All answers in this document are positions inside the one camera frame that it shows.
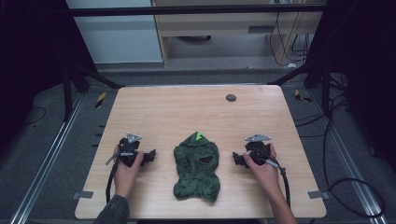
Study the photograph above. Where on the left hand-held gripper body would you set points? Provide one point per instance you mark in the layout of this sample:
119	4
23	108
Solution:
130	149

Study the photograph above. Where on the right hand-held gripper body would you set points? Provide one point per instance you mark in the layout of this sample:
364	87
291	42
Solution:
258	149

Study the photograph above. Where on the green knit balaclava hat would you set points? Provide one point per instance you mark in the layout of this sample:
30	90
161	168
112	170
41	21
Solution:
196	168

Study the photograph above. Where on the person's left hand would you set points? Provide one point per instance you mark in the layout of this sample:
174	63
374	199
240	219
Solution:
126	177

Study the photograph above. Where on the person's right hand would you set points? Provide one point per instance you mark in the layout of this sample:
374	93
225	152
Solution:
264	175

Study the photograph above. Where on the grey round table grommet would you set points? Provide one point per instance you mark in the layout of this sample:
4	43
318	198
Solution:
231	98

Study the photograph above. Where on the yellow black striped tape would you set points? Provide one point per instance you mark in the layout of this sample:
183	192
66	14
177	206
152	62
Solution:
100	100

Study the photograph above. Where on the grey tape tab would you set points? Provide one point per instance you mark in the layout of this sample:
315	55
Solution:
82	195
318	194

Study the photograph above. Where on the black metal stand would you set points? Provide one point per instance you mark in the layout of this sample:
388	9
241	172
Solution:
67	93
325	90

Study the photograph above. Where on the white cabinet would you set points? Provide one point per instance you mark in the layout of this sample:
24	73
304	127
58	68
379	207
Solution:
118	34

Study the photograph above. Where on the light wooden desk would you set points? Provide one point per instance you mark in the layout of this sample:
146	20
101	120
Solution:
236	25

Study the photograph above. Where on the black curtain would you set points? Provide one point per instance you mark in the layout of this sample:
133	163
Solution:
364	62
28	62

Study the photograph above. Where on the aluminium floor rail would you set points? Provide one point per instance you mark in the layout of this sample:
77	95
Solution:
46	158
351	158

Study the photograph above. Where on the black horizontal frame bar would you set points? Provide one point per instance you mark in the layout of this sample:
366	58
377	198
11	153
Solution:
193	10

